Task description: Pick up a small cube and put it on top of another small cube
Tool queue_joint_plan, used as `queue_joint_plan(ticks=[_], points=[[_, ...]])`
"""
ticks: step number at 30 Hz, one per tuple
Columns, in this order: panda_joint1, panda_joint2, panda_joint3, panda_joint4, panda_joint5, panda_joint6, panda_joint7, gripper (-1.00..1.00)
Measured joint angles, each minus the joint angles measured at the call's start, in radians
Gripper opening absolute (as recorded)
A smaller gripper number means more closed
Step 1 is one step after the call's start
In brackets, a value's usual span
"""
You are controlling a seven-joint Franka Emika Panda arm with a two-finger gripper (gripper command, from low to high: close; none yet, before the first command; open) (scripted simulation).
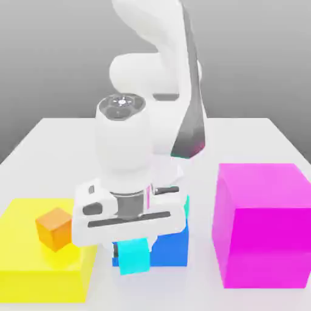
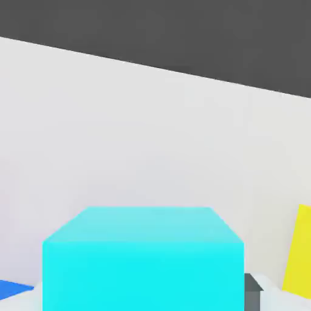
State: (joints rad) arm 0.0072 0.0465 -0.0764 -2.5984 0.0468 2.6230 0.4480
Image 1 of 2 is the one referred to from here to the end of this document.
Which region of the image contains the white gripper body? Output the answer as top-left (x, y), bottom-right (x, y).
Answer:
top-left (71, 191), bottom-right (188, 248)

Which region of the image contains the small cyan cube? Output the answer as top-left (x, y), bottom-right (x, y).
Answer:
top-left (117, 238), bottom-right (151, 276)

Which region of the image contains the small orange cube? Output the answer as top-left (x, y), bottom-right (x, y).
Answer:
top-left (35, 207), bottom-right (73, 253)

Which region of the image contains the large blue box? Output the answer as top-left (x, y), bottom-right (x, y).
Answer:
top-left (111, 215), bottom-right (190, 268)

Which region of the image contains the large yellow box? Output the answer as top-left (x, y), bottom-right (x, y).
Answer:
top-left (0, 197), bottom-right (98, 304)

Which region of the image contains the large magenta box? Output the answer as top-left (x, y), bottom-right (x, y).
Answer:
top-left (211, 162), bottom-right (311, 290)

